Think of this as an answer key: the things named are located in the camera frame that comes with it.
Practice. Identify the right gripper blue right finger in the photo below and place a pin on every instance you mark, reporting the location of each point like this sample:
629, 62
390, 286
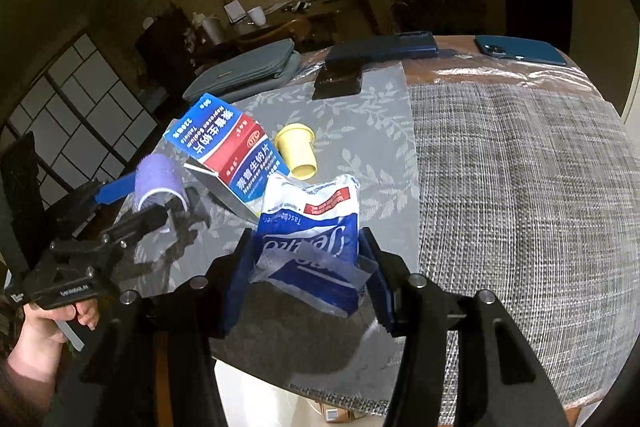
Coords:
383, 281

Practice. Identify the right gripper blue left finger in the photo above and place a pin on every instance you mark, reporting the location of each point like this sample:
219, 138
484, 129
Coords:
243, 265

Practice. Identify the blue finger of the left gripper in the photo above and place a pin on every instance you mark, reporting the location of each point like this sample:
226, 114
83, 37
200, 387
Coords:
118, 189
131, 228

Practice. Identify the purple hair roller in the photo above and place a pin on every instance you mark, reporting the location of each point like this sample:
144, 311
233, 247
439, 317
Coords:
158, 178

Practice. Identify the blue white tissue pack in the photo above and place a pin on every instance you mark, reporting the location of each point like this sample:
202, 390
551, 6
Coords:
308, 243

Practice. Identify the small yellow plastic cup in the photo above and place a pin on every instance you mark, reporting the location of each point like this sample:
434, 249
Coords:
295, 143

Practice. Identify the person's left hand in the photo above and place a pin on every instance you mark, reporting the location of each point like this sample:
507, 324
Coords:
38, 351

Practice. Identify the shoji lattice screen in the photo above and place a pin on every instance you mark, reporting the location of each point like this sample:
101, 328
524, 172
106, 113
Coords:
87, 123

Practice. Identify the grey leaf pattern placemat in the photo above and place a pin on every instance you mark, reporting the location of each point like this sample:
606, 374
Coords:
349, 361

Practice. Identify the blue red medicine box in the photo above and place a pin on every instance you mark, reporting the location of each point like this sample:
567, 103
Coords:
228, 152

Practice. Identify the round wooden table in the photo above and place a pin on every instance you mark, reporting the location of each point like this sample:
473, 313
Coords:
500, 71

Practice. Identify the grey woven placemat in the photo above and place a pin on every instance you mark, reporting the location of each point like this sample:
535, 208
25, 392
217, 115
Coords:
619, 294

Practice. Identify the grey zip pouch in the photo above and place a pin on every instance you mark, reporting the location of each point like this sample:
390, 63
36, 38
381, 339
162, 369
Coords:
263, 69

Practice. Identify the dark blue wallet case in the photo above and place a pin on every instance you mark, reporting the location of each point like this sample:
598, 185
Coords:
420, 44

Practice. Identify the white mug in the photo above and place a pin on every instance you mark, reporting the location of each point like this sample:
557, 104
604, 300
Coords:
257, 16

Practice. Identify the dark wooden side table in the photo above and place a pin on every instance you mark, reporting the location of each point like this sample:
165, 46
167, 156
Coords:
311, 24

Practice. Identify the blue smartphone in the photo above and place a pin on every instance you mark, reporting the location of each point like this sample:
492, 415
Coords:
519, 49

